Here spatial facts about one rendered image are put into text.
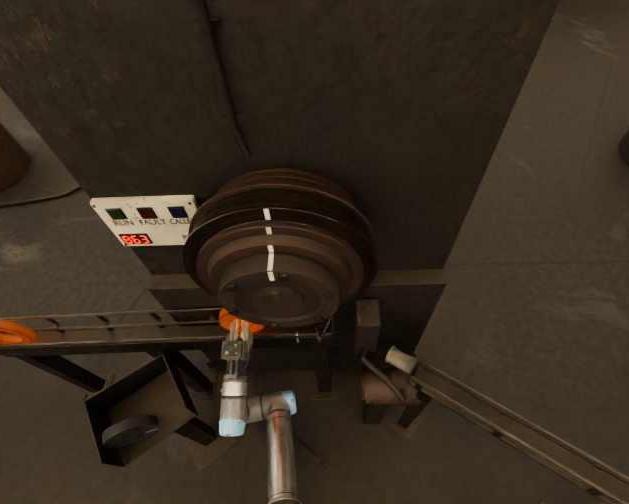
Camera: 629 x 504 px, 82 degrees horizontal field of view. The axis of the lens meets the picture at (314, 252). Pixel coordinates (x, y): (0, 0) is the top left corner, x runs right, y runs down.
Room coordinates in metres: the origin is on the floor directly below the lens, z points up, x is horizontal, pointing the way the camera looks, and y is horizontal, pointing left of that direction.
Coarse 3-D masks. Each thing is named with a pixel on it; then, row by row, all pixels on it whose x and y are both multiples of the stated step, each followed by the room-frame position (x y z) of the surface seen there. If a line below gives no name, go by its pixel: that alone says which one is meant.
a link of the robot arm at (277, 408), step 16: (272, 400) 0.29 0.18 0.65; (288, 400) 0.29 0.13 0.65; (272, 416) 0.24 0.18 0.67; (288, 416) 0.24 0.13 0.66; (272, 432) 0.19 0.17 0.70; (288, 432) 0.19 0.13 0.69; (272, 448) 0.15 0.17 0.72; (288, 448) 0.15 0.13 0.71; (272, 464) 0.11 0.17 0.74; (288, 464) 0.10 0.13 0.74; (272, 480) 0.07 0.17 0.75; (288, 480) 0.07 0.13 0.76; (272, 496) 0.04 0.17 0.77; (288, 496) 0.03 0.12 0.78
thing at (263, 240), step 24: (216, 240) 0.47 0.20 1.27; (240, 240) 0.47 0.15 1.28; (264, 240) 0.45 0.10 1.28; (288, 240) 0.45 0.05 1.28; (312, 240) 0.46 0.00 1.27; (336, 240) 0.45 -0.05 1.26; (216, 264) 0.46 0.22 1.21; (336, 264) 0.43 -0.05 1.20; (360, 264) 0.45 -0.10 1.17; (216, 288) 0.46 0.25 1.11
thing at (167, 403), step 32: (128, 384) 0.39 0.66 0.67; (160, 384) 0.40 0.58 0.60; (96, 416) 0.30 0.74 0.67; (128, 416) 0.30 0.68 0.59; (160, 416) 0.29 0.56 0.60; (192, 416) 0.28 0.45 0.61; (96, 448) 0.19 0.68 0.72; (128, 448) 0.21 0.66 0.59; (192, 448) 0.27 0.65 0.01; (224, 448) 0.26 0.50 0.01
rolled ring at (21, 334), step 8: (0, 320) 0.63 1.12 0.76; (0, 328) 0.60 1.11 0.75; (8, 328) 0.60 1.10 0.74; (16, 328) 0.61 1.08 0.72; (24, 328) 0.62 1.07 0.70; (0, 336) 0.63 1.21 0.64; (8, 336) 0.63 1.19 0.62; (16, 336) 0.63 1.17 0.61; (24, 336) 0.60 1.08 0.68; (32, 336) 0.61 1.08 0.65
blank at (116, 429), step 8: (136, 416) 0.27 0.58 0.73; (144, 416) 0.27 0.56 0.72; (152, 416) 0.27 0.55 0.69; (120, 424) 0.25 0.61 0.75; (128, 424) 0.25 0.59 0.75; (136, 424) 0.25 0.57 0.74; (144, 424) 0.25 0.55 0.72; (152, 424) 0.25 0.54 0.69; (104, 432) 0.23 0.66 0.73; (112, 432) 0.23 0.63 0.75; (120, 432) 0.23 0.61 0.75; (128, 432) 0.23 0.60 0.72; (136, 432) 0.24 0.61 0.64; (144, 432) 0.24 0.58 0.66; (152, 432) 0.24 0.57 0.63; (104, 440) 0.21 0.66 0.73; (112, 440) 0.21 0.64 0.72; (120, 440) 0.22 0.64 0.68; (128, 440) 0.22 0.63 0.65; (136, 440) 0.22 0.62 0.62; (112, 448) 0.20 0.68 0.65
